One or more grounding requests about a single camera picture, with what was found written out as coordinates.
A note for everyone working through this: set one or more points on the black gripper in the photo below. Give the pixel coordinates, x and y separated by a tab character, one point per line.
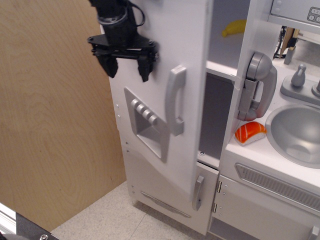
122	40

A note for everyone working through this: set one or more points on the white toy fridge door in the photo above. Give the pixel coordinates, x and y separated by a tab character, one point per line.
180	29

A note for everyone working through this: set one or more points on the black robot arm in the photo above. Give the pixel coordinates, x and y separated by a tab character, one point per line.
116	10

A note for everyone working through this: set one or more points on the white toy fridge cabinet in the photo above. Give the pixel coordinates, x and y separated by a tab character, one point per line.
227	64

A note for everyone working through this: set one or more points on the grey ice dispenser box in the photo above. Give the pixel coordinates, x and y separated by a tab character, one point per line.
147	126

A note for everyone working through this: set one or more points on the yellow toy banana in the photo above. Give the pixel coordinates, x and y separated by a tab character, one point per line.
234	27

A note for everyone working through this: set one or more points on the white lower freezer door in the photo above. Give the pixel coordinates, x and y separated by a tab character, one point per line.
147	185

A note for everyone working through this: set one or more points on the salmon nigiri sushi toy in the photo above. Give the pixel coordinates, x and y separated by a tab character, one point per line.
250	132

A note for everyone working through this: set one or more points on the grey toy faucet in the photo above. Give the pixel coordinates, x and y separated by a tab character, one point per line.
297	86

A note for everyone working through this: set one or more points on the white oven door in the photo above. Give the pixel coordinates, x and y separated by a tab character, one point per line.
244	213

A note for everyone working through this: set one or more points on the grey toy sink basin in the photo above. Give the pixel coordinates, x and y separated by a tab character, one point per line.
294	132

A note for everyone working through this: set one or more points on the grey toy microwave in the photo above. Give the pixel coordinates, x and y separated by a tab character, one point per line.
299	11

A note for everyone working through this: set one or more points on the grey oven vent panel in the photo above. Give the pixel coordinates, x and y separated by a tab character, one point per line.
279	187

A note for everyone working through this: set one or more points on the grey fridge door handle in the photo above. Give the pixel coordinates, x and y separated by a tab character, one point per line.
176	81

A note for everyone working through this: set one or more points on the grey toy wall phone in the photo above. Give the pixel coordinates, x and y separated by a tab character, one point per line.
259	88

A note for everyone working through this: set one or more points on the grey freezer door handle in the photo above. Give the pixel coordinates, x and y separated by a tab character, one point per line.
196	201

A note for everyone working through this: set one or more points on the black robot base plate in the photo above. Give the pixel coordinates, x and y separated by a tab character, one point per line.
20	228

